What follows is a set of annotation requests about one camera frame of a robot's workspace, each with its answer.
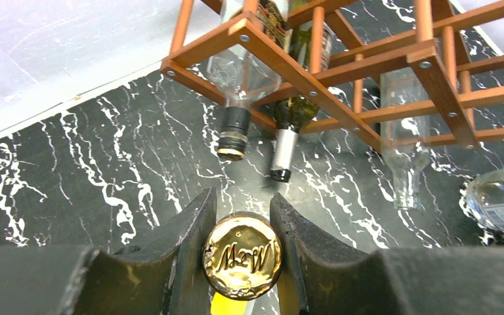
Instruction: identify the clear glass bottle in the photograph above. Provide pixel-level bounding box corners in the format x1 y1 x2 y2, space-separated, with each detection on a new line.
465 169 504 232

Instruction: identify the gold capped wine bottle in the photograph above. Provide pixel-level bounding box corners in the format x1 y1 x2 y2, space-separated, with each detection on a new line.
202 211 282 301

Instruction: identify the silver capped wine bottle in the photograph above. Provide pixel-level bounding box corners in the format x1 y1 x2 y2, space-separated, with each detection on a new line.
270 22 319 182

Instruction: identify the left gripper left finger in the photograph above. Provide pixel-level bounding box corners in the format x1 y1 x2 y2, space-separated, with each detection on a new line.
0 188 217 314

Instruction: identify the yellow grey small block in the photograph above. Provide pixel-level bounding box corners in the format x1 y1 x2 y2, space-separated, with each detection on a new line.
210 293 255 315

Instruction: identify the black capped bottle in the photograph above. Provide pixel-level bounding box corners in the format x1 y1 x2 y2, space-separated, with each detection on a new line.
207 0 291 161

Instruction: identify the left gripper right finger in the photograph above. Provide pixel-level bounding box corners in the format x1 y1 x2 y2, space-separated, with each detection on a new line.
270 194 504 314

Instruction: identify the brown wooden wine rack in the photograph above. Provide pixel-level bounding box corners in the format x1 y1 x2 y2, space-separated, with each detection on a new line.
160 1 504 149

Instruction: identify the clear empty bottle in rack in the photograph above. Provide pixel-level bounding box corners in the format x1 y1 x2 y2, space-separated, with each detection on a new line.
380 68 430 211

